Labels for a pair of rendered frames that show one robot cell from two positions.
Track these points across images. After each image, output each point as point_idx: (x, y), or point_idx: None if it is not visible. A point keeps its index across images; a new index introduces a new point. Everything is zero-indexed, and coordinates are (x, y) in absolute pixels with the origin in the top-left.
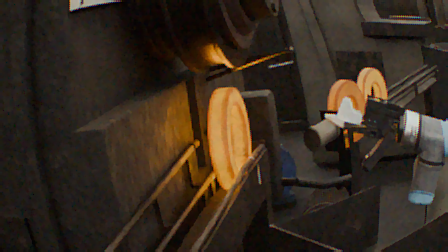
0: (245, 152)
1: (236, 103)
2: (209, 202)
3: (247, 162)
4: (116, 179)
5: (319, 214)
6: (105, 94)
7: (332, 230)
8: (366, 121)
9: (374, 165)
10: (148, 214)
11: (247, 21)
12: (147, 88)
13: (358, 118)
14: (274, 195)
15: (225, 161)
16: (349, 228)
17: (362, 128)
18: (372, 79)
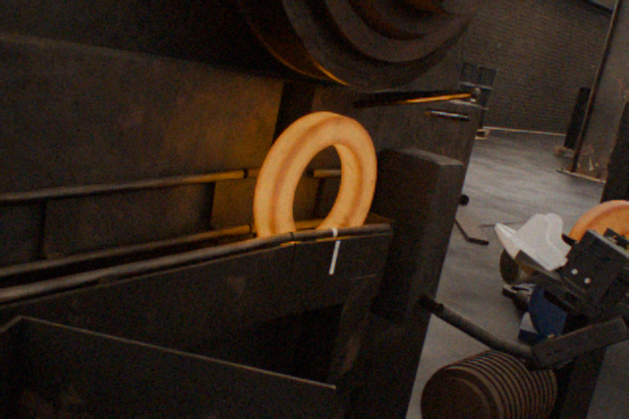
0: (344, 221)
1: (346, 144)
2: None
3: (312, 230)
4: None
5: (136, 356)
6: (40, 7)
7: (163, 417)
8: (567, 270)
9: (557, 363)
10: (7, 220)
11: (382, 3)
12: (213, 62)
13: (553, 258)
14: (398, 312)
15: (267, 211)
16: None
17: (548, 278)
18: None
